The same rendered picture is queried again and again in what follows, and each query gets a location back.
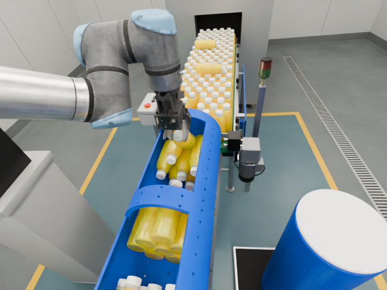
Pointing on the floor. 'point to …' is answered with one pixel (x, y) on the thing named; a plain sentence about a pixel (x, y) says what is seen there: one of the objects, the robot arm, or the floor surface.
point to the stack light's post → (257, 119)
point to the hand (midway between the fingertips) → (178, 136)
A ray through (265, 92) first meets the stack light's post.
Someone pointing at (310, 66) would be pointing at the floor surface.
